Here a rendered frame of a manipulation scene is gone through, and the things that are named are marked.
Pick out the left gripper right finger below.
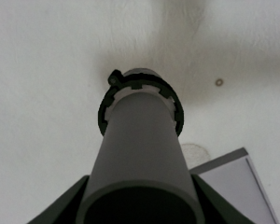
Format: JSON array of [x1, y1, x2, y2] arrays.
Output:
[[191, 174, 256, 224]]

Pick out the grey shallow rectangular tray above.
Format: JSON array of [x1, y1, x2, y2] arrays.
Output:
[[189, 147, 280, 224]]

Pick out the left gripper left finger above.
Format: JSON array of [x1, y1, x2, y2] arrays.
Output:
[[26, 175, 90, 224]]

